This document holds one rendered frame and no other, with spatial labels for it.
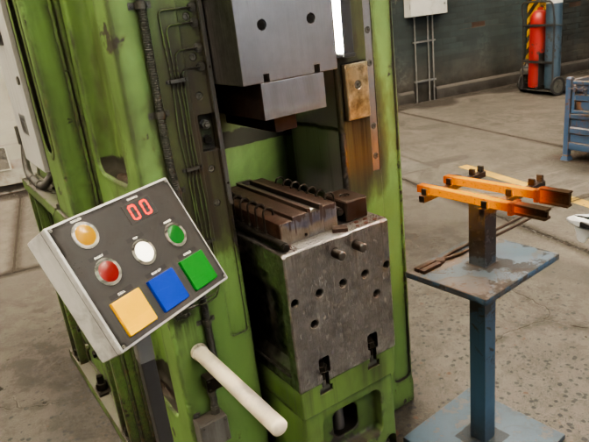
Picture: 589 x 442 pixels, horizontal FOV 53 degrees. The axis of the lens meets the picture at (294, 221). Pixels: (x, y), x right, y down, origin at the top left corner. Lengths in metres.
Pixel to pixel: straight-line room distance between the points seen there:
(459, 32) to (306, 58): 7.76
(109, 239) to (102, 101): 0.73
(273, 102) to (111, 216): 0.53
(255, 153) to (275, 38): 0.65
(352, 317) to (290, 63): 0.77
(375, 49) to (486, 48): 7.72
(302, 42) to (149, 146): 0.48
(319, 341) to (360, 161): 0.60
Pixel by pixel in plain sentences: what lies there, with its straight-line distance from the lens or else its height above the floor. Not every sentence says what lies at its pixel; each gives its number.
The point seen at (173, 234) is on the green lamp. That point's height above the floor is 1.09.
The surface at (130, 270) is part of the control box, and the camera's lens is 1.25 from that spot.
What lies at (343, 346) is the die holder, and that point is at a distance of 1.83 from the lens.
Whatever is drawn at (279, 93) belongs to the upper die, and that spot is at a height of 1.33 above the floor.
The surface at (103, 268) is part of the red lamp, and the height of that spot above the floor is 1.10.
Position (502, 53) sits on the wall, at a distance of 9.84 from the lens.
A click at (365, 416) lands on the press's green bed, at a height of 0.21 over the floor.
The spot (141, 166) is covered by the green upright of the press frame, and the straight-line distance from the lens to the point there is 1.56.
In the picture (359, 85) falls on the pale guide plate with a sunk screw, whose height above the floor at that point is 1.29.
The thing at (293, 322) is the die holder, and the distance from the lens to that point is 1.67.
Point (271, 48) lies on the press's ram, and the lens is 1.54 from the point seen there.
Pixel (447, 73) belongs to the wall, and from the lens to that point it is 9.23.
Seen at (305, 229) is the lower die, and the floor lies 0.94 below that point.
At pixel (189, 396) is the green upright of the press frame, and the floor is 0.49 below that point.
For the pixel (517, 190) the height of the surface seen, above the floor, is 0.97.
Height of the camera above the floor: 1.54
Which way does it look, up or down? 20 degrees down
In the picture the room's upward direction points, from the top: 7 degrees counter-clockwise
